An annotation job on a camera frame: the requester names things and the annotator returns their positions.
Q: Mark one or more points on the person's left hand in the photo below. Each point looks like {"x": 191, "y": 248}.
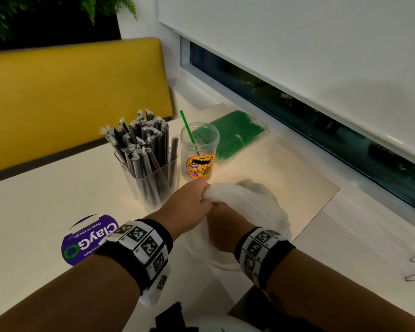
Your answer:
{"x": 183, "y": 210}

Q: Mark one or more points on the person's right hand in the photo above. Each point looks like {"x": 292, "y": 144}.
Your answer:
{"x": 224, "y": 228}

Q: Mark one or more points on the clear plastic bag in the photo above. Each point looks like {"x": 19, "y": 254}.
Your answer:
{"x": 249, "y": 203}

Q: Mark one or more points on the clear square plastic container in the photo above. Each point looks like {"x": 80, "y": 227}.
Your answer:
{"x": 166, "y": 179}

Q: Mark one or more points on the clear cup with colourful sticker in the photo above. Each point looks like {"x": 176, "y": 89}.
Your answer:
{"x": 199, "y": 169}

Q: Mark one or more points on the bundle of gray straws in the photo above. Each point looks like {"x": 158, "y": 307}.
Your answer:
{"x": 145, "y": 145}

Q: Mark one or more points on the green straw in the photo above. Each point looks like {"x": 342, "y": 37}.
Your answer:
{"x": 187, "y": 127}

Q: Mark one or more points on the pack of green straws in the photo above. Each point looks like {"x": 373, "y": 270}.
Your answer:
{"x": 238, "y": 131}

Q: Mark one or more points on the person's left forearm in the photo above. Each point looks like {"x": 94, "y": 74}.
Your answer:
{"x": 62, "y": 297}

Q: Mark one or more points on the person's right forearm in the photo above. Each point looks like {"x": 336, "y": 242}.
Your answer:
{"x": 332, "y": 297}

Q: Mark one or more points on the black marker band right wrist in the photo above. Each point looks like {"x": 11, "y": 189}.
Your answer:
{"x": 263, "y": 252}

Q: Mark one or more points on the white shirt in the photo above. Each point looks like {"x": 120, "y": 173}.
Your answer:
{"x": 221, "y": 325}

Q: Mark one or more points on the purple round sticker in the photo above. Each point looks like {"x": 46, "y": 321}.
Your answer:
{"x": 86, "y": 242}

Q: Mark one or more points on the yellow bench backrest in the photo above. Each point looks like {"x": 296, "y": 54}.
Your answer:
{"x": 72, "y": 100}

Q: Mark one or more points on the white roller blind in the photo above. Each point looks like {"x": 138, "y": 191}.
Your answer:
{"x": 314, "y": 48}

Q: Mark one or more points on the black planter box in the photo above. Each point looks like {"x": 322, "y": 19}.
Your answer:
{"x": 55, "y": 32}

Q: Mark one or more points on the green fern plant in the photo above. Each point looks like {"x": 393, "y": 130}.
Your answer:
{"x": 7, "y": 13}

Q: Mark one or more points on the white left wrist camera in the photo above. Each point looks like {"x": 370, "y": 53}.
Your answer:
{"x": 159, "y": 286}

